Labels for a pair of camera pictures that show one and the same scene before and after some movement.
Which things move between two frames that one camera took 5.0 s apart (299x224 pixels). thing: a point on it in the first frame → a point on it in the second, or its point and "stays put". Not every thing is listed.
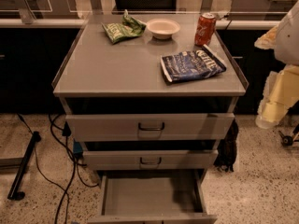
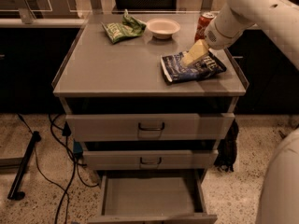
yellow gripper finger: [280, 92] → [221, 32]
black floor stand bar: [14, 194] stays put
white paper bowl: [163, 28] stays put
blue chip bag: [192, 64] stays put
